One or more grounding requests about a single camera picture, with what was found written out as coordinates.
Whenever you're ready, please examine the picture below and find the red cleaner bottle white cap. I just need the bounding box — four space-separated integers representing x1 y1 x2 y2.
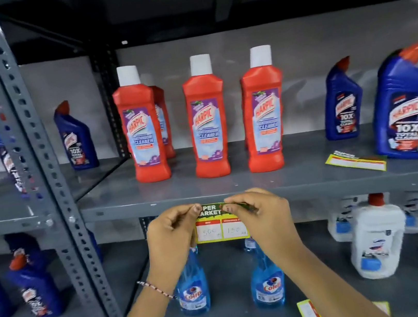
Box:
108 61 173 187
178 52 238 181
139 71 177 162
231 43 296 175

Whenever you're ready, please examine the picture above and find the slotted grey metal upright post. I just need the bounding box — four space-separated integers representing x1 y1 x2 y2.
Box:
0 0 124 317

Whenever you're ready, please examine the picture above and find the beaded wrist bracelet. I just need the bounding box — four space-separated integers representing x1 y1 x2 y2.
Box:
136 275 178 305

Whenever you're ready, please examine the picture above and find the person's left hand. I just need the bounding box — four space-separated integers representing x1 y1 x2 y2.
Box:
138 202 215 297

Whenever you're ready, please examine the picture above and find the large blue toilet cleaner bottle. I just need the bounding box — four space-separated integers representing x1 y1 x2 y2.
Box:
361 41 418 166

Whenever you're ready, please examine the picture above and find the dark slotted rear post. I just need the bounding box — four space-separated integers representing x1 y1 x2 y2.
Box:
87 41 134 161

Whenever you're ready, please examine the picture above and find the person's right hand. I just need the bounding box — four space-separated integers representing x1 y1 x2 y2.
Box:
220 181 308 276

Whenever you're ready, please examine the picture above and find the person's right forearm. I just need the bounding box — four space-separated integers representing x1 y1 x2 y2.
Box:
280 233 395 317

